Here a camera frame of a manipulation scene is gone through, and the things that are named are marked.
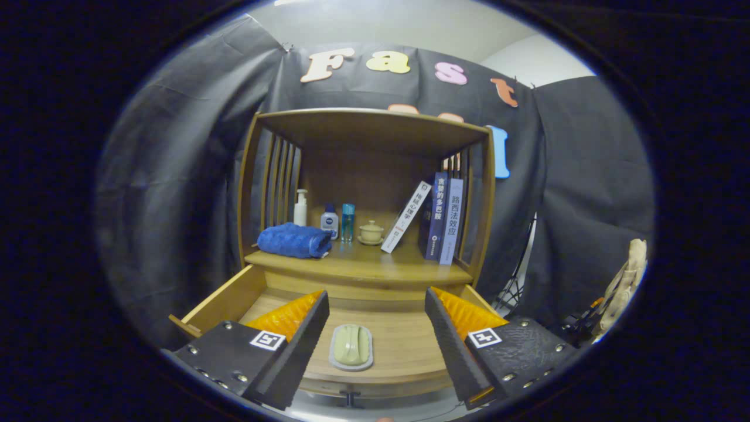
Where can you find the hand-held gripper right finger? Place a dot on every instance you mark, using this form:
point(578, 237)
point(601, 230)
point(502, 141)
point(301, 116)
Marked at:
point(454, 346)

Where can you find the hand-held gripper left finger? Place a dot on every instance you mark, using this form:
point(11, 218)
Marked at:
point(296, 357)

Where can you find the wooden drawer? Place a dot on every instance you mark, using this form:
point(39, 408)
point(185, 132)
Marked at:
point(404, 346)

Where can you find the green soap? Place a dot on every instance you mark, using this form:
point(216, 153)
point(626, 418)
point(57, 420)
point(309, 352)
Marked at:
point(351, 347)

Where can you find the black drawer knob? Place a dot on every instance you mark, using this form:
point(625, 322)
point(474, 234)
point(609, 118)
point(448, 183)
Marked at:
point(350, 398)

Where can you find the wooden countertop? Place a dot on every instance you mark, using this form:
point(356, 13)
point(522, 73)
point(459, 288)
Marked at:
point(375, 264)

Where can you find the wooden cabinet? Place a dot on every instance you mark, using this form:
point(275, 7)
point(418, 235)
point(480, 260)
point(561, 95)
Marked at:
point(369, 135)

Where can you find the blue folded towel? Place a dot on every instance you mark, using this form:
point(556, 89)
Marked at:
point(293, 240)

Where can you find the light blue book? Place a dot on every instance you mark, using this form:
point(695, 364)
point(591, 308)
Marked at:
point(452, 223)

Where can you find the dark equipment pile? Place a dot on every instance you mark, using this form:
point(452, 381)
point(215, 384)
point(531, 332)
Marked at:
point(577, 325)

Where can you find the dark blue book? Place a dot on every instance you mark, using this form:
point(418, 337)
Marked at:
point(436, 217)

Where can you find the white book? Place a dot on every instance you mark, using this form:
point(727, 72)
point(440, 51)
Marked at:
point(405, 218)

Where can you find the small white blue-capped bottle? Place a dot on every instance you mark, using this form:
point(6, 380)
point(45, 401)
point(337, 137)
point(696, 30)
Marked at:
point(330, 224)

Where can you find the beige lidded ceramic cup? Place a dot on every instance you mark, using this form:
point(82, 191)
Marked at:
point(371, 232)

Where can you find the clear blue bottle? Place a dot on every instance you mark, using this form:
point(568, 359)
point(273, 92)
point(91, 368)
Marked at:
point(348, 223)

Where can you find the white pump bottle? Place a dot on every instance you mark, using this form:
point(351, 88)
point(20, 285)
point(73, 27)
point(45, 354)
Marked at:
point(300, 211)

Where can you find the beige cloth bag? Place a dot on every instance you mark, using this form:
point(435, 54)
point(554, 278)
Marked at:
point(624, 281)

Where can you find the black backdrop cloth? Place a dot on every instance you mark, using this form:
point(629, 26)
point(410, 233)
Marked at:
point(187, 176)

